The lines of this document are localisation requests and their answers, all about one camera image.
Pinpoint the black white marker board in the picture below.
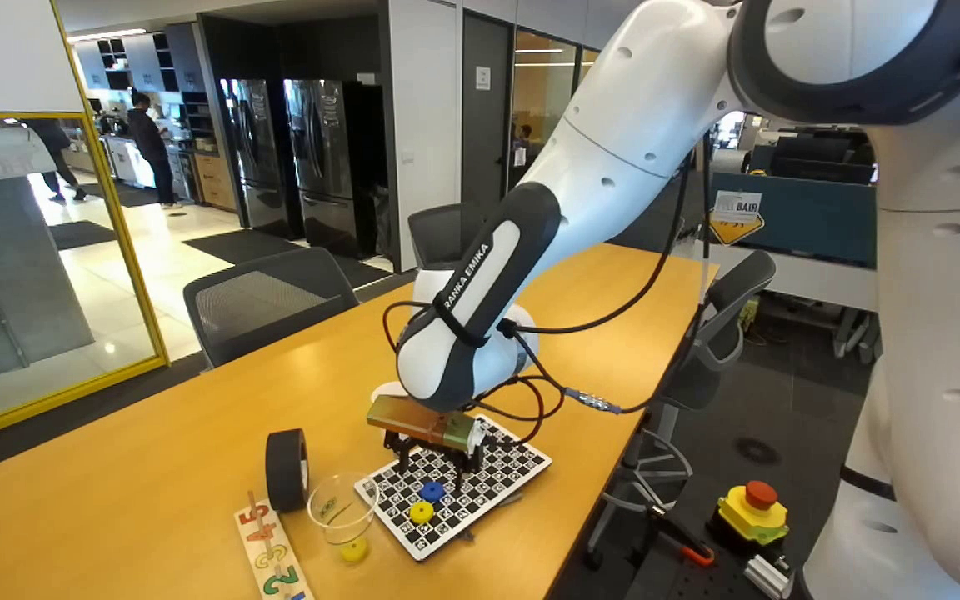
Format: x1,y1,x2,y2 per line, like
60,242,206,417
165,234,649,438
349,409,558,567

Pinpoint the black mesh office chair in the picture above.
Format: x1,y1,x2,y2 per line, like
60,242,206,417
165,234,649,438
408,199,485,273
180,244,359,372

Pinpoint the olive wrist camera box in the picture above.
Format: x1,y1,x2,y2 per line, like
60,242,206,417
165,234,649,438
363,390,488,458

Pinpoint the yellow red emergency stop button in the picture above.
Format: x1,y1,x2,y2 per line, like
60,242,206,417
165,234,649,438
715,478,795,550

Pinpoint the blue desk divider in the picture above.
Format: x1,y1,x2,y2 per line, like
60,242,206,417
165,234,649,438
759,175,880,269

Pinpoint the gray office chair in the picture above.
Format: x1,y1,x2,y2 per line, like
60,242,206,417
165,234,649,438
582,248,781,562

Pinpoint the black tape roll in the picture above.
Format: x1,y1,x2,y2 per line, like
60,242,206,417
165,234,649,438
263,426,312,516

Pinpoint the round dark floor cover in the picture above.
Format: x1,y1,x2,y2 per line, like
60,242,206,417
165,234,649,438
735,434,783,466

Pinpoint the yellow white sign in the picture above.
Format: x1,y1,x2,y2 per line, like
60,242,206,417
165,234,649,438
708,188,769,250

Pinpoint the dark floor mat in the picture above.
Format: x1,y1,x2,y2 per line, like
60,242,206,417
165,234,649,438
182,227,398,292

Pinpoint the thin black cable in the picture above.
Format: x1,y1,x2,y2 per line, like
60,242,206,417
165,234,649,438
492,150,697,340

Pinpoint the colourful number puzzle board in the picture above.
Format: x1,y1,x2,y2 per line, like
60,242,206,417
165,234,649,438
231,498,317,600

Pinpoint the person in dark clothes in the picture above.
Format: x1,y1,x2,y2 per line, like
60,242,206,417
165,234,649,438
125,86,180,210

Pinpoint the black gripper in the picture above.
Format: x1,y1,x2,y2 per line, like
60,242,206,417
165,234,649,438
380,426,490,494

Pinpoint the paper sheet on glass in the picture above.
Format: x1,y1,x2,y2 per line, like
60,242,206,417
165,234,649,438
0,124,60,188

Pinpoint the clear plastic cup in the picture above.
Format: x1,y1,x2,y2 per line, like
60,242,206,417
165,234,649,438
302,478,380,567

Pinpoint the yellow framed glass partition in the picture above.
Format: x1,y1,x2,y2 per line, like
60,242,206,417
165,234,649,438
0,108,175,454

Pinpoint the silver metal box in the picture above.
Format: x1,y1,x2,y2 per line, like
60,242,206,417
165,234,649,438
742,550,798,600

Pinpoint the orange handled clamp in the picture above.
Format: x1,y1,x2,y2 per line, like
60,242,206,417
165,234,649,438
658,526,720,573

